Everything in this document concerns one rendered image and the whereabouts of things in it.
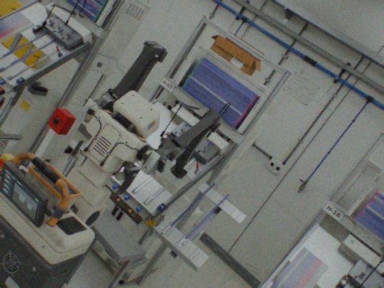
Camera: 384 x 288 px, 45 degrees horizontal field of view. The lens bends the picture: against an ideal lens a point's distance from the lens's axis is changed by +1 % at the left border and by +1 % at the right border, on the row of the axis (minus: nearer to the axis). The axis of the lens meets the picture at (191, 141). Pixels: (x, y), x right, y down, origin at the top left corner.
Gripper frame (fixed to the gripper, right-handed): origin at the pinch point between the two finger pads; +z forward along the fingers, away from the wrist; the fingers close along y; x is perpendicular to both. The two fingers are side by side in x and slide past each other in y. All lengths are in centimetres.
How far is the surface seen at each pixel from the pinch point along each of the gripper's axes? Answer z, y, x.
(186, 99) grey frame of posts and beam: -10, 37, -46
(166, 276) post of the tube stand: 19, -37, 48
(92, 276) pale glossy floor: 57, 7, 74
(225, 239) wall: 175, -25, -60
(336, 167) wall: 90, -65, -153
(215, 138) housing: -5.4, 1.4, -38.8
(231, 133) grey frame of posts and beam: -11.4, -5.7, -46.1
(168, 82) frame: -11, 56, -47
